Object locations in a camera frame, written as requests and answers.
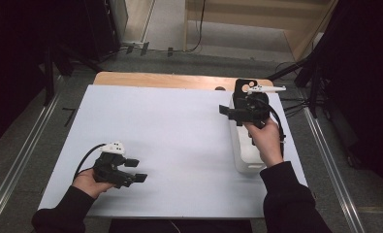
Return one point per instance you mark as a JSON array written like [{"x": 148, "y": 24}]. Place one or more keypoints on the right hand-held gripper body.
[{"x": 252, "y": 108}]

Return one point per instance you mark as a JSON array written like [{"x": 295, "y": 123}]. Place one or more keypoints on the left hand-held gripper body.
[{"x": 110, "y": 170}]

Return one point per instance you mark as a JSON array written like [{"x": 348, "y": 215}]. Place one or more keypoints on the black phone case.
[{"x": 244, "y": 85}]

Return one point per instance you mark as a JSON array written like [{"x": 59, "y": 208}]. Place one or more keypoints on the white oblong container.
[{"x": 245, "y": 152}]

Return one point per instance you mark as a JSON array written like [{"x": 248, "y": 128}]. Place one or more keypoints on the person's left hand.
[{"x": 87, "y": 184}]

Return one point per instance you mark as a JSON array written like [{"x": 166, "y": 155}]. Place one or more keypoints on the person's right hand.
[{"x": 266, "y": 142}]

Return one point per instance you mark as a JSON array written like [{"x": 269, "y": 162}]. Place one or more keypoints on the white board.
[{"x": 179, "y": 129}]

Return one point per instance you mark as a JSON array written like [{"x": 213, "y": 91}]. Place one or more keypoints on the wooden table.
[{"x": 166, "y": 81}]

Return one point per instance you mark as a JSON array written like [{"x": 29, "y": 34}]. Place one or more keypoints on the black stand legs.
[
  {"x": 48, "y": 74},
  {"x": 313, "y": 74}
]

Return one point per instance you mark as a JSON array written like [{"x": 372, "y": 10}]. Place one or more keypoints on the light wooden furniture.
[{"x": 260, "y": 19}]

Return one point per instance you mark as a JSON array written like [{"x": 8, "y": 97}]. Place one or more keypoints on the black cabinet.
[{"x": 102, "y": 26}]

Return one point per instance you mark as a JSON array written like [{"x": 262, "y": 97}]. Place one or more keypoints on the metal floor rail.
[
  {"x": 333, "y": 168},
  {"x": 21, "y": 155}
]

